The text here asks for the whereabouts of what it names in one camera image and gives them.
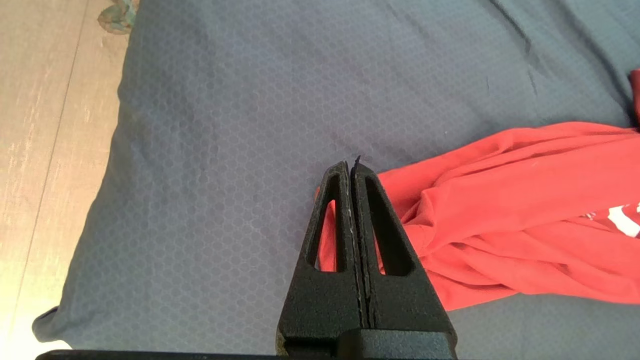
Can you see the small green patterned floor item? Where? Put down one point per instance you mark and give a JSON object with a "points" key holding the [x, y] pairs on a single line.
{"points": [[117, 17]]}

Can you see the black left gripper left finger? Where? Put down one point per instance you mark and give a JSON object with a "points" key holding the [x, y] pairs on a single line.
{"points": [[325, 300]]}

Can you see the blue-grey bed sheet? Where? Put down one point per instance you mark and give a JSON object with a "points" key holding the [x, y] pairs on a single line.
{"points": [[225, 150]]}

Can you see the red printed t-shirt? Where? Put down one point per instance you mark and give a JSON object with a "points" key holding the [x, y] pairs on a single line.
{"points": [[500, 215]]}

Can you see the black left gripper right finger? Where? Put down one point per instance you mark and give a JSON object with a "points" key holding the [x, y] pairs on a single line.
{"points": [[405, 300]]}

